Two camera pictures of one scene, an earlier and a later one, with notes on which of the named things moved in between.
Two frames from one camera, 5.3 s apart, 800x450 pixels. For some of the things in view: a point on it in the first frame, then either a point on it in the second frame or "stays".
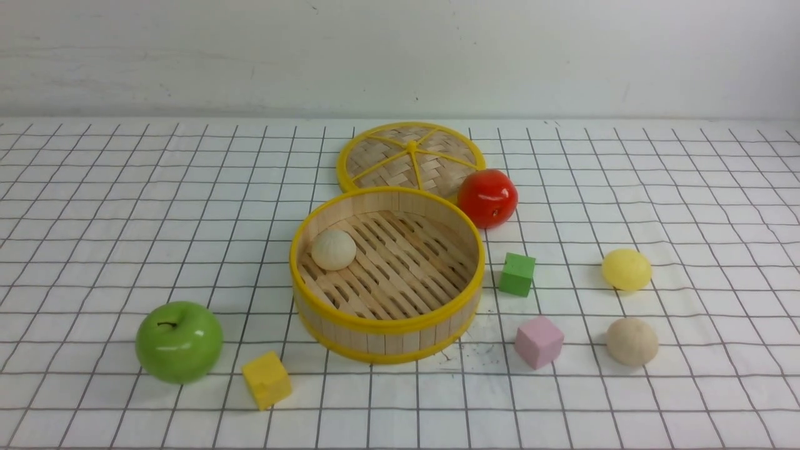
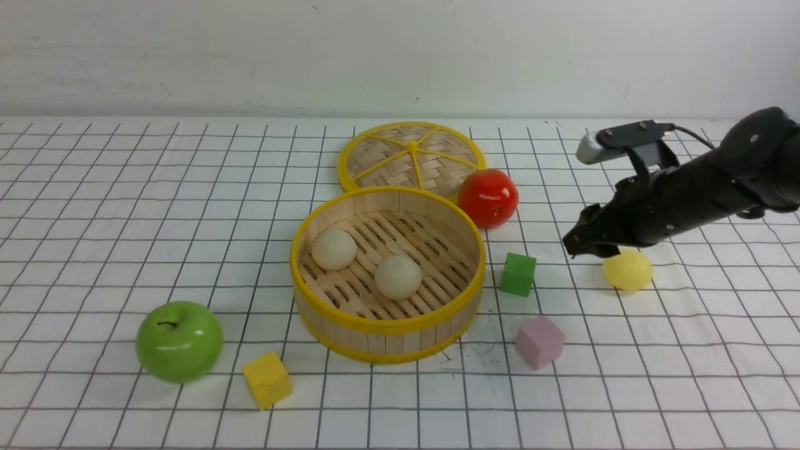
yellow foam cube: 267,379 stays
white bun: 334,249 stays
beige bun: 632,342 to 397,277
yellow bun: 626,269 stays
